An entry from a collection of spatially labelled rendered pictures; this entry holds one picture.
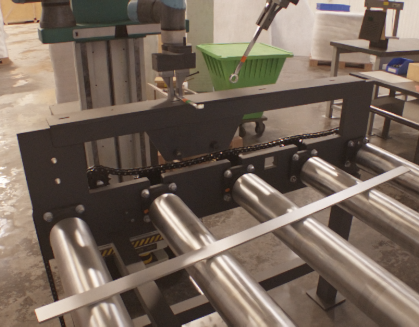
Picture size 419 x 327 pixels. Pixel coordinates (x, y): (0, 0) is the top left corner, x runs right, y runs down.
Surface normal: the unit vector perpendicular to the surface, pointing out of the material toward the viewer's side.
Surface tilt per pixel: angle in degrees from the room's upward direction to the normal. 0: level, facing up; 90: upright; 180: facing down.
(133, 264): 0
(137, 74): 90
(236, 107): 90
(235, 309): 48
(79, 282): 20
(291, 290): 0
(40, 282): 0
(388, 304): 53
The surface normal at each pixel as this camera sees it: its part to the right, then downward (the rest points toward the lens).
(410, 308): -0.36, -0.73
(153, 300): 0.01, -0.90
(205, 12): 0.00, 0.43
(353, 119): 0.49, 0.38
